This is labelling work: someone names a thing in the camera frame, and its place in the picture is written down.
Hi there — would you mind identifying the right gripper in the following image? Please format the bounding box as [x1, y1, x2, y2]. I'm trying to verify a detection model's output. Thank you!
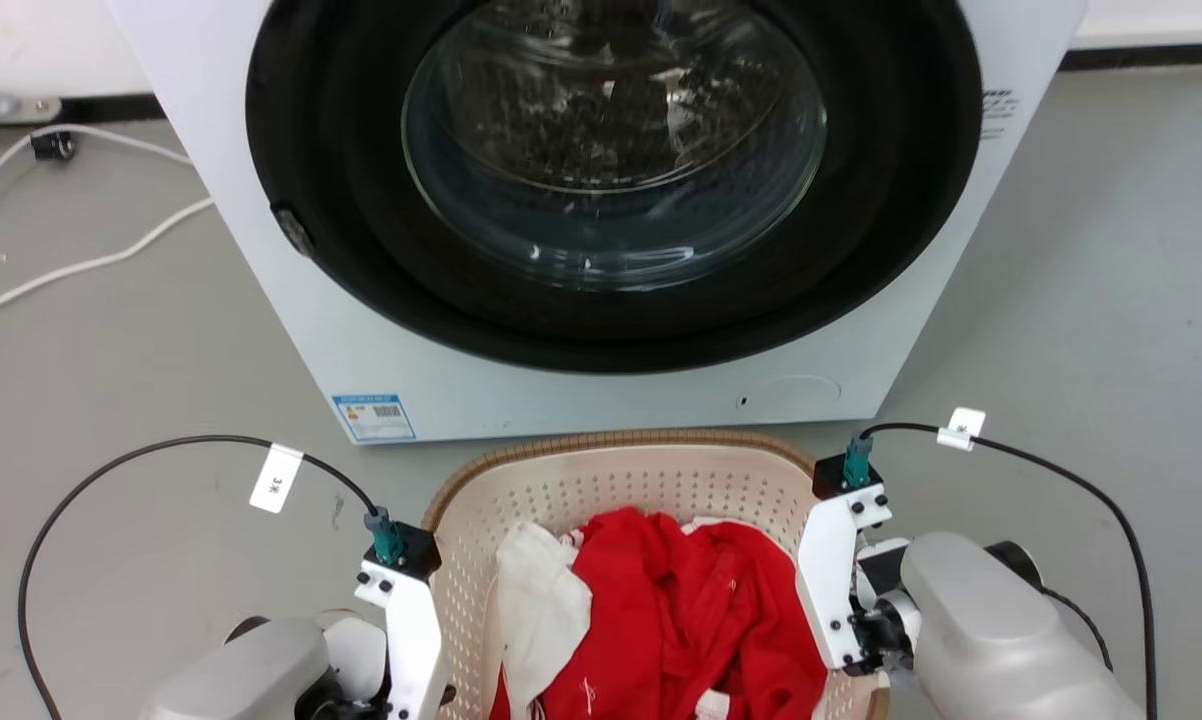
[851, 537, 924, 675]

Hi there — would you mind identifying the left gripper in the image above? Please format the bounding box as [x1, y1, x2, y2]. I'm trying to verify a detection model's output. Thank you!
[313, 613, 394, 720]

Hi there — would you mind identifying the beige perforated laundry basket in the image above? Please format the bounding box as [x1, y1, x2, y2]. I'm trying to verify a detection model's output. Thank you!
[422, 430, 892, 720]

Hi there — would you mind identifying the white garment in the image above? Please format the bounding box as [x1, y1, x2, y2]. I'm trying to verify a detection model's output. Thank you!
[496, 522, 594, 720]

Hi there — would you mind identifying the red garment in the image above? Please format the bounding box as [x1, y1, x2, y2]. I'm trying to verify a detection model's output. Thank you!
[488, 507, 830, 720]

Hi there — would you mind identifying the blue white energy sticker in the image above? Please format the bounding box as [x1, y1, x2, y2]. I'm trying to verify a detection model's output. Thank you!
[331, 393, 417, 444]

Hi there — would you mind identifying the white washing machine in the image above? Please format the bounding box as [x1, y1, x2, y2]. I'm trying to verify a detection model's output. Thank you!
[106, 0, 1090, 446]

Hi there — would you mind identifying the black round glass door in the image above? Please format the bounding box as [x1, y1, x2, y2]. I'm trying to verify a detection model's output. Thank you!
[245, 0, 984, 375]

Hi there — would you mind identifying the grey metal floor fixture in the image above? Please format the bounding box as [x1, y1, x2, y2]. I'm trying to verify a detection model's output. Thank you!
[0, 94, 63, 127]

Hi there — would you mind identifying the white cable tag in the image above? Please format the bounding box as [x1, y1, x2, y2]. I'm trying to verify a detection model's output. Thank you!
[937, 407, 987, 452]
[249, 443, 305, 515]

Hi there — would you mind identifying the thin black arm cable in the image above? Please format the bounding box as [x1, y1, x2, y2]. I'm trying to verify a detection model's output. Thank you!
[1043, 586, 1115, 673]

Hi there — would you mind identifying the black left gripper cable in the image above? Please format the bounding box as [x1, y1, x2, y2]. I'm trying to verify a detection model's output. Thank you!
[18, 434, 408, 720]

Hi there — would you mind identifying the white floor cable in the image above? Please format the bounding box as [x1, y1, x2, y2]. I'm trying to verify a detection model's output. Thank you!
[0, 124, 194, 233]
[0, 196, 216, 326]

